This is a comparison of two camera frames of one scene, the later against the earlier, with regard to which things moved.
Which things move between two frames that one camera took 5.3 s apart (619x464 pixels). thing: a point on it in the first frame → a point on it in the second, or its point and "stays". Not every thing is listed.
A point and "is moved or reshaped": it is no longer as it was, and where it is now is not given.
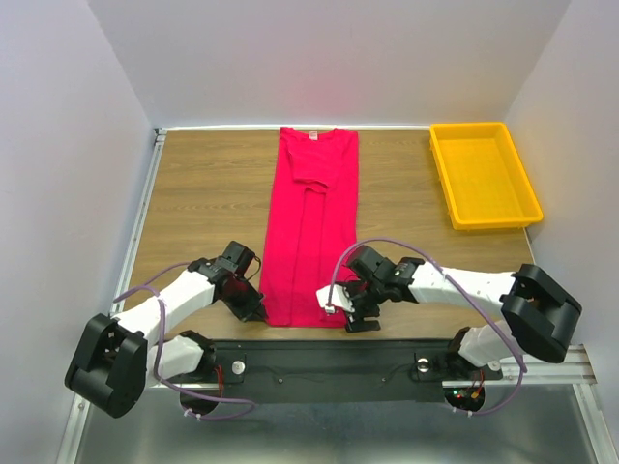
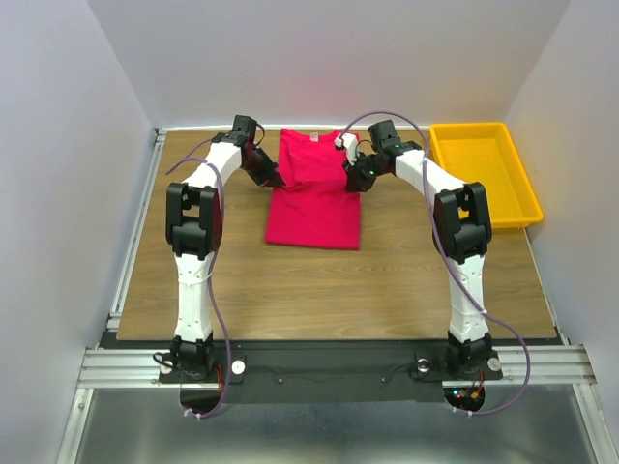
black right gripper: (355, 321) → (354, 181)
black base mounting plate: (338, 370) stays
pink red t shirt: (310, 223) is moved or reshaped
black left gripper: (252, 309) → (269, 177)
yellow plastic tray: (484, 180) stays
